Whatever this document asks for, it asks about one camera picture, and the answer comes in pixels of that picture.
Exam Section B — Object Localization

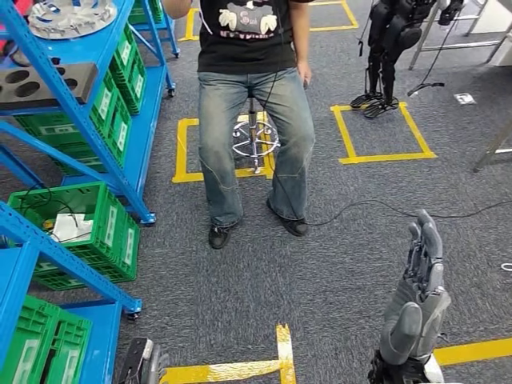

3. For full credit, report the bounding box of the person's left hand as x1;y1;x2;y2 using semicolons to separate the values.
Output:
297;59;313;90

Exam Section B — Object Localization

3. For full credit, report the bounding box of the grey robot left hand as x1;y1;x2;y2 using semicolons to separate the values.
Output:
146;344;171;384

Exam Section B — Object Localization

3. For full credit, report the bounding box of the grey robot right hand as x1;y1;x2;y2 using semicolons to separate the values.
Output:
378;209;452;366

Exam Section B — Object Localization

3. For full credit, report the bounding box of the blue metal shelf rack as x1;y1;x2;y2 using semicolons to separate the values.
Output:
0;0;180;227
0;200;143;384

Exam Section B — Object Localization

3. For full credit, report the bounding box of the dark grey part with holes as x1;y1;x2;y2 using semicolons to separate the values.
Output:
0;62;99;112

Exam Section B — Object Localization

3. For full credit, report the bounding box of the red plastic part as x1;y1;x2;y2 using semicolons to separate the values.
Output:
11;0;34;18

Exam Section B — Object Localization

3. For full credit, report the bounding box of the chrome bar stool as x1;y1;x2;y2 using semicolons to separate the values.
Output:
232;87;281;176

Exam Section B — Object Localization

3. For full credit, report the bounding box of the person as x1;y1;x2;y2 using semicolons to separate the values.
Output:
162;0;317;251

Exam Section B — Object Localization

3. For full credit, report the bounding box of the green plastic crate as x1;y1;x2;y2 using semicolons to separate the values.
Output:
109;23;148;116
128;0;165;26
39;311;94;384
15;112;109;177
0;294;61;384
88;70;134;166
7;182;141;291

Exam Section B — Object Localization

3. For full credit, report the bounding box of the black humanoid robot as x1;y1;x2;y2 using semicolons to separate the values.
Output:
350;0;465;120

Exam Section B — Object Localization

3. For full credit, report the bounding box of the white plastic bag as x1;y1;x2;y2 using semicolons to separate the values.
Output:
51;213;95;245

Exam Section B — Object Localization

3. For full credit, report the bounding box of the white desk with steel legs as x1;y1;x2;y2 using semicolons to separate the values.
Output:
408;0;512;174

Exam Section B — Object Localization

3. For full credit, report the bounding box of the silver wheel cover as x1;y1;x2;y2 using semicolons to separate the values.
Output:
26;0;119;42

